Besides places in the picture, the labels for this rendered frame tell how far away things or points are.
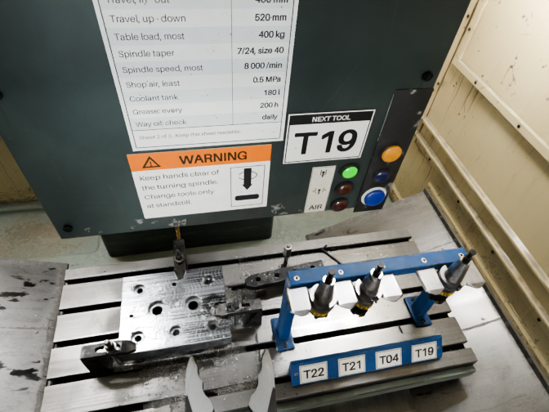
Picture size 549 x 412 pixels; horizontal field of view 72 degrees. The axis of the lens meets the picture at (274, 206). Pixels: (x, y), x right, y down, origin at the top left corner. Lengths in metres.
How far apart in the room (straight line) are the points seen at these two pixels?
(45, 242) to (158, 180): 1.51
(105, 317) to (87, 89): 0.96
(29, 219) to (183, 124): 1.69
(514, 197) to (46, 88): 1.27
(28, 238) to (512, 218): 1.89
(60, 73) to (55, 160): 0.10
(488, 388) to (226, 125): 1.24
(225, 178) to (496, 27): 1.16
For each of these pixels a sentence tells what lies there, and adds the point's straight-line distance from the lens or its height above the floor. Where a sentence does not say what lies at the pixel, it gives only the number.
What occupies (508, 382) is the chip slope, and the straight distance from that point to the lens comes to 1.47.
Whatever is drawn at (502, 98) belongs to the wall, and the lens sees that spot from 1.41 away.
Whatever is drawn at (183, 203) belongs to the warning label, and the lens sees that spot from 0.48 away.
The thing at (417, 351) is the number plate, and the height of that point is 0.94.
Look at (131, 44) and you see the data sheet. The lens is 0.36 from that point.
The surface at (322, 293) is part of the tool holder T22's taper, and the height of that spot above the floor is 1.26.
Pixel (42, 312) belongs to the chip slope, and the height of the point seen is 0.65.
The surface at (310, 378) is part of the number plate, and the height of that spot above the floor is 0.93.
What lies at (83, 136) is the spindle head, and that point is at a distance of 0.42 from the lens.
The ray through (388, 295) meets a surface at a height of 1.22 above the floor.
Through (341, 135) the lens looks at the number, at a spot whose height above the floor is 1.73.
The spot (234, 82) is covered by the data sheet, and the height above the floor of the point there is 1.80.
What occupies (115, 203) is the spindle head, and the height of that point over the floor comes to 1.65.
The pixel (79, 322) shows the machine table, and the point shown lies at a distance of 1.29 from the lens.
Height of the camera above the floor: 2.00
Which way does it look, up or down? 49 degrees down
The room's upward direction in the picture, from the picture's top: 6 degrees clockwise
